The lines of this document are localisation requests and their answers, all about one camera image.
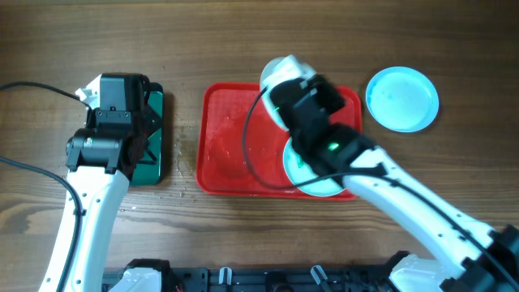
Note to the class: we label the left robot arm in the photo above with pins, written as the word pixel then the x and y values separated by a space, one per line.
pixel 78 259

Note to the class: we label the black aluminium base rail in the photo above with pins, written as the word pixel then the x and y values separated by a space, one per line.
pixel 364 278

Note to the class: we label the red plastic serving tray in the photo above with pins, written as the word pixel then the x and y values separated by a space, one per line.
pixel 221 168

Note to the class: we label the white round plate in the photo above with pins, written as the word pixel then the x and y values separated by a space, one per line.
pixel 271 109

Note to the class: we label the black tray with green water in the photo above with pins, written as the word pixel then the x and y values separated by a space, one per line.
pixel 148 171

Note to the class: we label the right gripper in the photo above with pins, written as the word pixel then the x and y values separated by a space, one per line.
pixel 314 87

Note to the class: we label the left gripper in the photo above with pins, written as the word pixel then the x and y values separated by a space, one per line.
pixel 145 114

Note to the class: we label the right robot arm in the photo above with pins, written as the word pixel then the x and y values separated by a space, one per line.
pixel 469 254

